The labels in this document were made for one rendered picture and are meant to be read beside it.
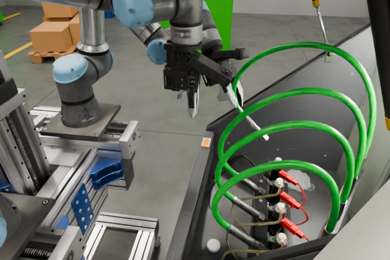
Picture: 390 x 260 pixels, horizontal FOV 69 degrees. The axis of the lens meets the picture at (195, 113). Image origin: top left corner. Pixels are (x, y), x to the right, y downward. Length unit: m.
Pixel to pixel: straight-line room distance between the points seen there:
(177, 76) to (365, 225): 0.48
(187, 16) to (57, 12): 4.53
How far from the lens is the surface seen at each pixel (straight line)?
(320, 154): 1.23
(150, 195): 2.20
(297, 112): 1.10
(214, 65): 0.69
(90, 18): 1.09
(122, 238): 1.76
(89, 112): 1.10
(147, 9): 0.57
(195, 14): 0.64
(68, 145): 1.20
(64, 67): 1.05
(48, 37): 4.69
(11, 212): 0.84
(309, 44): 0.74
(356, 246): 0.42
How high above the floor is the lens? 1.64
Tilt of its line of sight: 33 degrees down
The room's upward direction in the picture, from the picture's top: straight up
